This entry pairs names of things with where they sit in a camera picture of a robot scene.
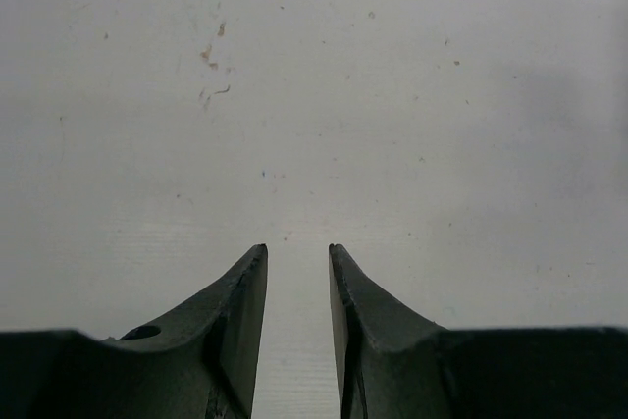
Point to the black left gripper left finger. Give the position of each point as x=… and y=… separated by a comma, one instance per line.
x=198, y=360

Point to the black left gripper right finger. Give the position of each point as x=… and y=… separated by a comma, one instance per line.
x=394, y=363

